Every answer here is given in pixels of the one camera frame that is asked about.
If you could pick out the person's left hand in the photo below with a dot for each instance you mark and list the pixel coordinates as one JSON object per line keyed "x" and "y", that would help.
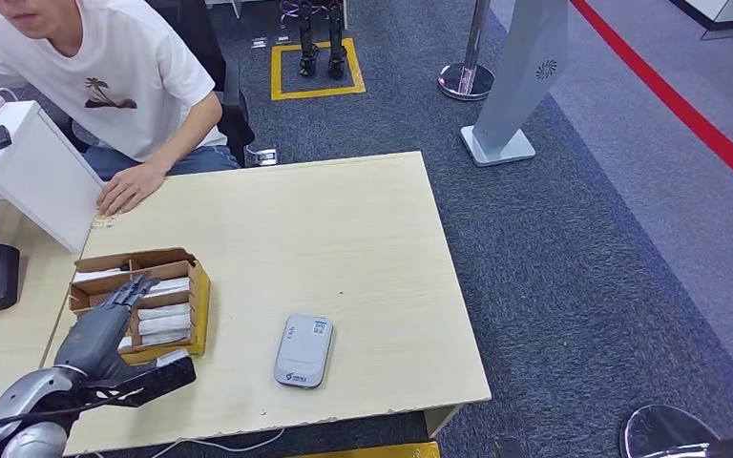
{"x": 129, "y": 189}

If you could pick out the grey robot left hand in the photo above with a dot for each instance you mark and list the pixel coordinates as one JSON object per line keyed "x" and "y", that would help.
{"x": 94, "y": 341}

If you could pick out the person's left forearm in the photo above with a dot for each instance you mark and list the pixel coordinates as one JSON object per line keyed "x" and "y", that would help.
{"x": 186, "y": 136}

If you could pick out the white key card stack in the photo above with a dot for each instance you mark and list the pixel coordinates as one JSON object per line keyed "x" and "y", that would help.
{"x": 91, "y": 275}
{"x": 170, "y": 286}
{"x": 164, "y": 330}
{"x": 164, "y": 311}
{"x": 125, "y": 342}

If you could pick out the cardboard card organizer box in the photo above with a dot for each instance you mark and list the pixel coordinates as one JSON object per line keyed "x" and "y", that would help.
{"x": 199, "y": 310}

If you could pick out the person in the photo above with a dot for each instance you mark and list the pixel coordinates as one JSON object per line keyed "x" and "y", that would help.
{"x": 107, "y": 63}

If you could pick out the grey card reader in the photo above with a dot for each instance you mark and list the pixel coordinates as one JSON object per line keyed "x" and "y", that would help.
{"x": 303, "y": 351}

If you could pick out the white box stand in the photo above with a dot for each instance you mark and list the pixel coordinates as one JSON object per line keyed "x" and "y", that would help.
{"x": 37, "y": 177}

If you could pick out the silver floor socket plate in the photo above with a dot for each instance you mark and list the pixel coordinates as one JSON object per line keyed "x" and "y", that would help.
{"x": 258, "y": 43}
{"x": 283, "y": 40}
{"x": 266, "y": 157}

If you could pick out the black office chair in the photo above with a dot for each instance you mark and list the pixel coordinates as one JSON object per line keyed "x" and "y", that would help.
{"x": 208, "y": 44}

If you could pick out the small black humanoid robot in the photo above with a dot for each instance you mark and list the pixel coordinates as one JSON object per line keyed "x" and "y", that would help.
{"x": 307, "y": 37}

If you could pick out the yellow floor tape strip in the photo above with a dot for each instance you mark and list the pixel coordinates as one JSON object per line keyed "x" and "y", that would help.
{"x": 373, "y": 452}

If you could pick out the pale table leg panel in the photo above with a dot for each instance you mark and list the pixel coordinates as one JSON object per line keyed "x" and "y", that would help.
{"x": 439, "y": 420}

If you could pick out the grey kiosk stand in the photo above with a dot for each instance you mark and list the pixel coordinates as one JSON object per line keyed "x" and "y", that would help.
{"x": 518, "y": 74}

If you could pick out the red barrier belt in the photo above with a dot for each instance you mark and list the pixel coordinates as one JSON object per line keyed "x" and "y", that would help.
{"x": 670, "y": 90}

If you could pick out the chrome stanchion base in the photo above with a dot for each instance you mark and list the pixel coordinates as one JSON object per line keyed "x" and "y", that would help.
{"x": 663, "y": 433}

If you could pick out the chrome stanchion post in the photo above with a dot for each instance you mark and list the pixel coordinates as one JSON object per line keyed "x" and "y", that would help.
{"x": 466, "y": 81}

